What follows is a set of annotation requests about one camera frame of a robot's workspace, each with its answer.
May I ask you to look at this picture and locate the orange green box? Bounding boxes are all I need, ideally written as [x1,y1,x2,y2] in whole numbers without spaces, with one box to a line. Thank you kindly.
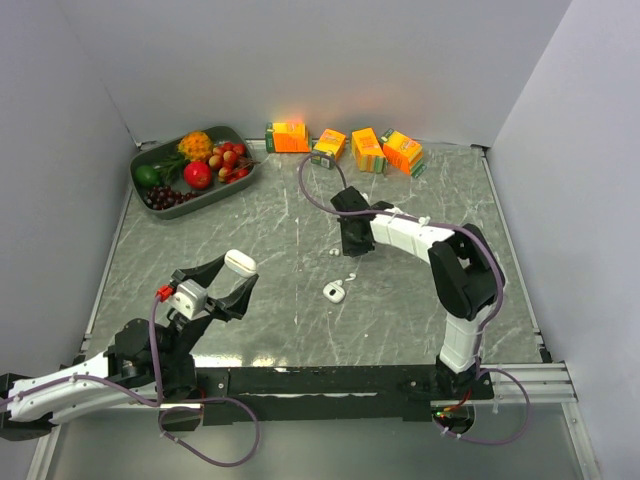
[265,122,311,153]
[350,127,387,174]
[380,129,426,178]
[310,129,346,169]

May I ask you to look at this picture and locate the green lime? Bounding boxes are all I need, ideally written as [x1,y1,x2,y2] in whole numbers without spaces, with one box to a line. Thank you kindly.
[134,165,162,189]

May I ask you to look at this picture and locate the white oval earbud case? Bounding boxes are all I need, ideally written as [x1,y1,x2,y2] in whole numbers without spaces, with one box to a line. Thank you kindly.
[224,249,257,278]

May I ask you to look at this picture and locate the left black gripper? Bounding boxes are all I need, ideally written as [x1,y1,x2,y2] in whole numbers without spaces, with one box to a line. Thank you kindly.
[161,254,258,367]

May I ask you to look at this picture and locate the white square charging case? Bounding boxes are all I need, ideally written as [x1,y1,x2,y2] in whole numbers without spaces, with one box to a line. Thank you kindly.
[322,282,346,304]

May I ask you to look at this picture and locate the red cherry bunch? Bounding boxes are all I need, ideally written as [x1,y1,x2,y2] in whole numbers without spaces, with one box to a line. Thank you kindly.
[208,142,257,184]

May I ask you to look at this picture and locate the red pomegranate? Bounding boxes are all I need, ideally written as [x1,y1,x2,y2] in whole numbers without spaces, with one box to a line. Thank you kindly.
[183,161,212,190]

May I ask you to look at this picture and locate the dark grape bunch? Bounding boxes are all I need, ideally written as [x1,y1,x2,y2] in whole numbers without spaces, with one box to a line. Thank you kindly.
[143,186,199,211]

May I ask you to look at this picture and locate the green leafy sprig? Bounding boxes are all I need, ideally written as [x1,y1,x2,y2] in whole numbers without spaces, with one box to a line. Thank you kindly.
[152,153,190,185]

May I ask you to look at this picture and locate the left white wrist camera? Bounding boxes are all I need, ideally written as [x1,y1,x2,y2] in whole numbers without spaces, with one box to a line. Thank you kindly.
[156,280,208,320]

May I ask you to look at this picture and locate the orange spiky fruit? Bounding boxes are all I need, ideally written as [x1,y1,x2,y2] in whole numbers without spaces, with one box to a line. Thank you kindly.
[176,131,214,163]

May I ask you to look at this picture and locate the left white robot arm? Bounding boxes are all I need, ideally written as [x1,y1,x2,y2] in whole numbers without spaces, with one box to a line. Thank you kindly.
[1,249,259,441]

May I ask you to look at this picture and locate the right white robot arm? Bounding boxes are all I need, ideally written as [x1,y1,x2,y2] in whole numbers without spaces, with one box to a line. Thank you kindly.
[331,186,505,399]

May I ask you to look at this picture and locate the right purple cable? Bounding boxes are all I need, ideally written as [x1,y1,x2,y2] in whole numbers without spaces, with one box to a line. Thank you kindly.
[297,152,531,446]

